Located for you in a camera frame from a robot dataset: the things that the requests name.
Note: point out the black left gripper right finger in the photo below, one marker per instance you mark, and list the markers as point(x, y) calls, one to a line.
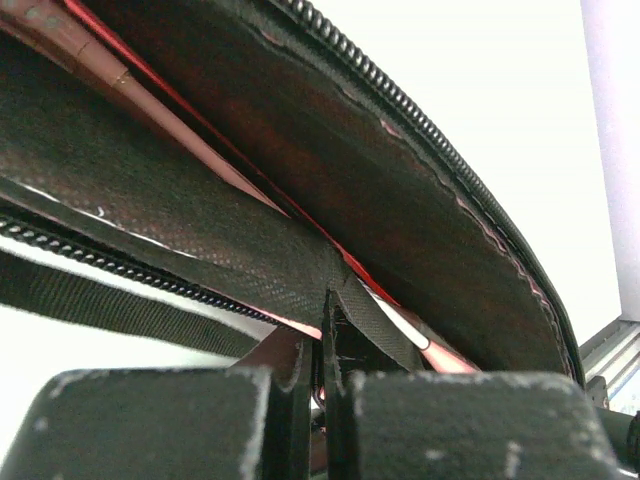
point(427, 425)

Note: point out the right aluminium frame post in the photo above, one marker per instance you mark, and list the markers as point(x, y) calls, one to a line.
point(611, 363)

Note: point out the pink racket bag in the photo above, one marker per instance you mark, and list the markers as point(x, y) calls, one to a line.
point(371, 189)

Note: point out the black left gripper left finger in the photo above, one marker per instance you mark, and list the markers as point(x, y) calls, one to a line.
point(248, 421)

